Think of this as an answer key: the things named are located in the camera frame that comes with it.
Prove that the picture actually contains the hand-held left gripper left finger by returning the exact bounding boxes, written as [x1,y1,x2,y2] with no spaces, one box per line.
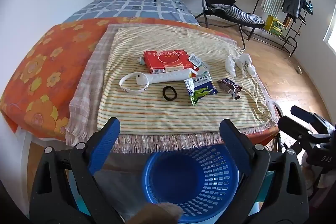
[29,117,121,224]

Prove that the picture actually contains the black hair tie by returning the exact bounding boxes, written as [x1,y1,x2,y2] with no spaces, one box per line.
[162,86,177,102]

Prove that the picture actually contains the brown chocolate bar wrapper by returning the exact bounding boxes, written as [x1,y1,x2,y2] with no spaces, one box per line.
[217,78,242,101]

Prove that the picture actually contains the red snack packet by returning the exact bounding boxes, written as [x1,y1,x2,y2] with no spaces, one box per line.
[143,50,193,74]

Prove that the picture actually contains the person's right forearm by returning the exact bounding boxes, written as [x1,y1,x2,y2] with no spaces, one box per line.
[301,153,336,214]

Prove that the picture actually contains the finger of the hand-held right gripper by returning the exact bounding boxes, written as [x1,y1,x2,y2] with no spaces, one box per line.
[291,105,330,125]
[278,116,334,146]

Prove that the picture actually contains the white barcode sachet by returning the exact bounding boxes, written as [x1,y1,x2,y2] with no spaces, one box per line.
[188,54,202,68]

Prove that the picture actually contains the white wristband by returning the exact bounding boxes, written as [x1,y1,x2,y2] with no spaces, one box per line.
[119,72,150,94]

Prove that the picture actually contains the orange floral blanket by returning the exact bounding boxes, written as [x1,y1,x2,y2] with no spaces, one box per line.
[0,17,237,140]

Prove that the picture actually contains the blue checked bed sheet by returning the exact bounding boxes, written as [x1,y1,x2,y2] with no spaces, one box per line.
[64,0,198,28]

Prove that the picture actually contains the green white snack packet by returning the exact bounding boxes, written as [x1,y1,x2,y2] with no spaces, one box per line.
[184,70,218,106]

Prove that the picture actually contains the white toothpaste tube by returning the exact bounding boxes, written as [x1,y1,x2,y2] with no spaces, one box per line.
[146,68,197,84]

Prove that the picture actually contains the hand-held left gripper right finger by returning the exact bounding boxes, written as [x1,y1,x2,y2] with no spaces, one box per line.
[219,119,310,224]

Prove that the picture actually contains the white plastic bag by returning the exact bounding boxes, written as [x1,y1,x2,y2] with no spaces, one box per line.
[226,53,256,77]

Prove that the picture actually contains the hanging dark jacket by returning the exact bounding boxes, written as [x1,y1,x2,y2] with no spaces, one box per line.
[282,0,305,22]

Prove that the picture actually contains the yellow crate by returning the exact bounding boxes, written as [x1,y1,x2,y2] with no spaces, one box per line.
[264,15,285,37]

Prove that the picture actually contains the yellow striped blanket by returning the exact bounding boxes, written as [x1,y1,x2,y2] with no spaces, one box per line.
[66,23,280,153]

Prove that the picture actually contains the striped cushion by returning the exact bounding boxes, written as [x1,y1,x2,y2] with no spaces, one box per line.
[211,4,265,25]

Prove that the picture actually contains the window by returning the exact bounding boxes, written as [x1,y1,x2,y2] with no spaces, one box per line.
[324,22,336,52]

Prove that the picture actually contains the blue plastic basket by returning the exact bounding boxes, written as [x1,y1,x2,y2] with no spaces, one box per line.
[142,145,240,223]

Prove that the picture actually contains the black clothes rack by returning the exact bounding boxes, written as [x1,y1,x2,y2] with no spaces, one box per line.
[253,0,313,56]

